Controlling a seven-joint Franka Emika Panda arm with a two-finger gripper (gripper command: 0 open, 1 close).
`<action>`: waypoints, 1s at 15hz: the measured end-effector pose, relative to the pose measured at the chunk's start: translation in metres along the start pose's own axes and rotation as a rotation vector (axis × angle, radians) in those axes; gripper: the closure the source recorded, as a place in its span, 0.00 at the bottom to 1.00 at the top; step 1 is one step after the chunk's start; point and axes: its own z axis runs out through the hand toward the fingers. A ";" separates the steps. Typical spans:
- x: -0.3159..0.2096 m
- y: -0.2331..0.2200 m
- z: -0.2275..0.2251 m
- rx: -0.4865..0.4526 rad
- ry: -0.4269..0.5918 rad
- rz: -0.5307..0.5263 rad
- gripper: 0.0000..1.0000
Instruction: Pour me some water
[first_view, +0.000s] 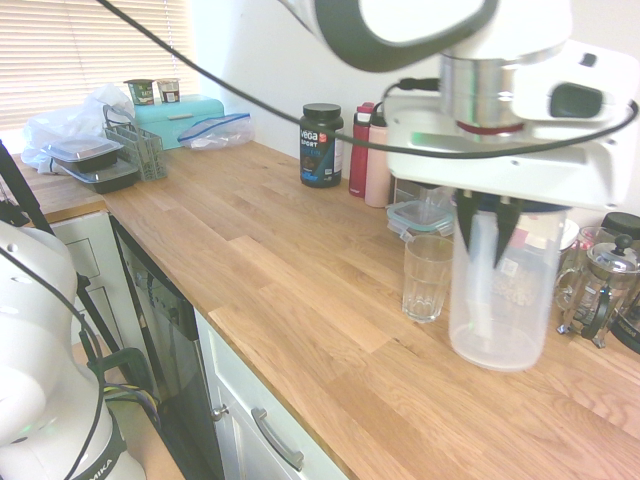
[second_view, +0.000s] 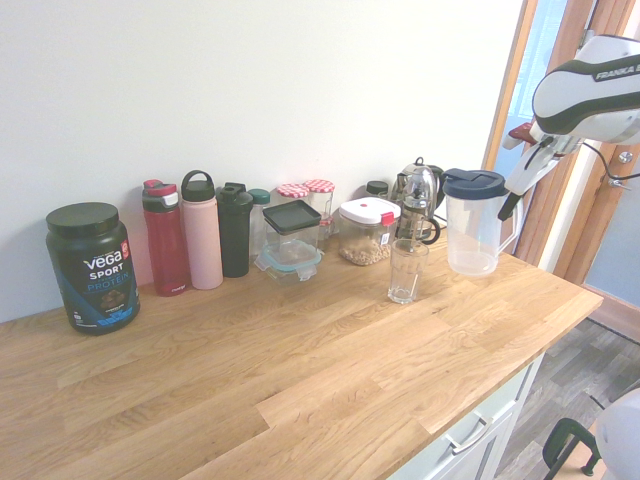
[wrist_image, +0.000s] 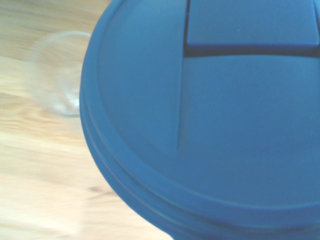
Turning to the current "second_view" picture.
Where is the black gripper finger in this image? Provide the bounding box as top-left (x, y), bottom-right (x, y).
top-left (497, 192), bottom-right (524, 222)

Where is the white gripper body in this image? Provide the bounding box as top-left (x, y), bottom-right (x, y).
top-left (504, 136), bottom-right (567, 197)

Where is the clear pitcher with blue lid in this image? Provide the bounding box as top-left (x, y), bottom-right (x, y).
top-left (441, 167), bottom-right (524, 279)

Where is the red water bottle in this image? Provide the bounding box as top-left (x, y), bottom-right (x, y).
top-left (141, 179), bottom-right (192, 298)

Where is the chrome and black kettle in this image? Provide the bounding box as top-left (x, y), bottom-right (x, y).
top-left (392, 156), bottom-right (447, 226)

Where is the glass French press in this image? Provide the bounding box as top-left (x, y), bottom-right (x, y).
top-left (397, 174), bottom-right (442, 247)

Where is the clear faceted drinking glass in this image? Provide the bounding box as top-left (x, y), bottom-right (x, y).
top-left (387, 238), bottom-right (430, 306)

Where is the cereal container with white lid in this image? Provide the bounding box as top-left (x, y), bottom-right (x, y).
top-left (337, 197), bottom-right (403, 268)

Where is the tall jar red checked lid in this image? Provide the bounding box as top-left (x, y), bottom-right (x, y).
top-left (303, 178), bottom-right (336, 224)
top-left (276, 183), bottom-right (310, 206)

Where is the square container with black lid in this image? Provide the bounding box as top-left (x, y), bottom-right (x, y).
top-left (261, 199), bottom-right (323, 251)

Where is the glass container with teal lid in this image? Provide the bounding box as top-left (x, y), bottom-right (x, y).
top-left (253, 239), bottom-right (325, 287)

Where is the white drawer cabinet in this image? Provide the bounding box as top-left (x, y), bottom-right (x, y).
top-left (384, 349), bottom-right (549, 480)

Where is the black clamp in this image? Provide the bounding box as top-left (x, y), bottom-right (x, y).
top-left (542, 417), bottom-right (602, 476)

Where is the clear jar with green lid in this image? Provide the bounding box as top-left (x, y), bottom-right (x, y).
top-left (247, 188), bottom-right (272, 261)

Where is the black shaker bottle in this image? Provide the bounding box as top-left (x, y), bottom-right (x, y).
top-left (215, 182), bottom-right (254, 279)

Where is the pink bottle with black cap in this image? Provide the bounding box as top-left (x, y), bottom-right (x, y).
top-left (179, 169), bottom-right (225, 291)

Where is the black protein powder tub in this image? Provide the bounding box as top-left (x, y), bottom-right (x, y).
top-left (44, 202), bottom-right (142, 337)

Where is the wooden door frame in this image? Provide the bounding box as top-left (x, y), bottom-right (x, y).
top-left (480, 0), bottom-right (640, 344)

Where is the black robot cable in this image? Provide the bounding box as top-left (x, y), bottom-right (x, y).
top-left (578, 138), bottom-right (640, 181)

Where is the metal door handle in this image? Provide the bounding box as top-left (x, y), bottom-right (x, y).
top-left (606, 149), bottom-right (637, 192)

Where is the metal drawer handle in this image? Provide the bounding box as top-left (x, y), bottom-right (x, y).
top-left (444, 412), bottom-right (489, 455)

